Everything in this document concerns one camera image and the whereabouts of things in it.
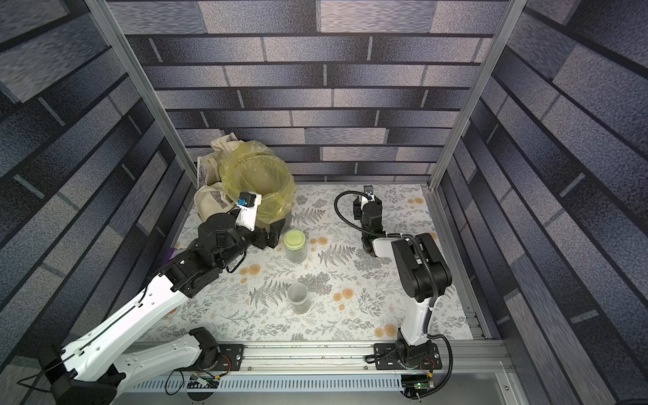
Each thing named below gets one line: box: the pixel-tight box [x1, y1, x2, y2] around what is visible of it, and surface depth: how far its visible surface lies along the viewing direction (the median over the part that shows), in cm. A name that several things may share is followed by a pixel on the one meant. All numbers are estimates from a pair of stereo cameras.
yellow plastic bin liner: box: [218, 140, 297, 230], surface depth 95 cm
